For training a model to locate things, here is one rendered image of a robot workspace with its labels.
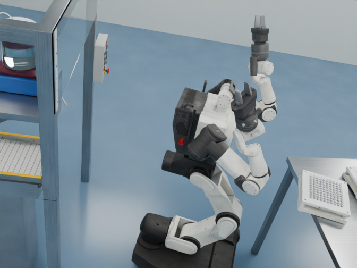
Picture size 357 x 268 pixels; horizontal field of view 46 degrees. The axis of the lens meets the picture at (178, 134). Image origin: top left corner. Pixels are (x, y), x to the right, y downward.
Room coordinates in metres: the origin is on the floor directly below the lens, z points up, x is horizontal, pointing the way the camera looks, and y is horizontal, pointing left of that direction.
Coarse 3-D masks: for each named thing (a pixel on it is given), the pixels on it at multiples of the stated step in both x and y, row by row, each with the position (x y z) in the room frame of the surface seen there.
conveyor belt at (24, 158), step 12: (0, 144) 1.51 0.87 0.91; (12, 144) 1.52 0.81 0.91; (24, 144) 1.54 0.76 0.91; (36, 144) 1.56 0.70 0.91; (0, 156) 1.42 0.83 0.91; (12, 156) 1.44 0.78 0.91; (24, 156) 1.46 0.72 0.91; (36, 156) 1.47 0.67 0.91; (0, 168) 1.35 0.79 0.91; (12, 168) 1.37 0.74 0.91; (24, 168) 1.38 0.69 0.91; (36, 168) 1.40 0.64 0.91
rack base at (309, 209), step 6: (300, 180) 1.70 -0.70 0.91; (300, 186) 1.66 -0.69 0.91; (300, 192) 1.61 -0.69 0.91; (300, 198) 1.57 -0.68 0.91; (306, 210) 1.50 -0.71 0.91; (312, 210) 1.50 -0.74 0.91; (318, 210) 1.51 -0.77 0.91; (324, 210) 1.52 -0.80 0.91; (324, 216) 1.49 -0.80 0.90; (330, 216) 1.49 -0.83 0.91; (336, 216) 1.49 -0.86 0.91; (342, 222) 1.48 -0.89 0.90
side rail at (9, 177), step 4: (0, 176) 1.28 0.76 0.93; (4, 176) 1.29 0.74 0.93; (8, 176) 1.29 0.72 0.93; (12, 176) 1.29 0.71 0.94; (16, 176) 1.29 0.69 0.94; (20, 180) 1.29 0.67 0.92; (24, 180) 1.30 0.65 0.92; (28, 180) 1.30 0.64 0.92; (32, 180) 1.30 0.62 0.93; (36, 180) 1.30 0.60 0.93; (40, 180) 1.31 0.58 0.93
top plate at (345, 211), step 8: (304, 176) 1.69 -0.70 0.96; (312, 176) 1.71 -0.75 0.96; (320, 176) 1.72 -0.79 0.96; (304, 184) 1.63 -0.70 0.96; (312, 184) 1.64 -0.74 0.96; (344, 184) 1.70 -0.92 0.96; (304, 192) 1.57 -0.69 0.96; (312, 192) 1.58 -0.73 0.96; (344, 192) 1.63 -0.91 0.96; (304, 200) 1.51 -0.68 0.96; (312, 200) 1.52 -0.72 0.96; (344, 200) 1.57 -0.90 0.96; (320, 208) 1.49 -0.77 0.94; (328, 208) 1.49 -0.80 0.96; (336, 208) 1.50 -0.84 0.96; (344, 208) 1.51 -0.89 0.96
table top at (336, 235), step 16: (288, 160) 1.90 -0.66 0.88; (304, 160) 1.92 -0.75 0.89; (320, 160) 1.95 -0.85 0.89; (336, 160) 1.98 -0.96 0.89; (352, 160) 2.01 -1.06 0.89; (336, 176) 1.84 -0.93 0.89; (352, 192) 1.72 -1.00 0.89; (352, 208) 1.60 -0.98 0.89; (320, 224) 1.44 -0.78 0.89; (336, 224) 1.46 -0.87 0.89; (352, 224) 1.49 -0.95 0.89; (336, 240) 1.36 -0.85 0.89; (352, 240) 1.38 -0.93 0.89; (336, 256) 1.26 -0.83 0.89; (352, 256) 1.28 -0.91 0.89
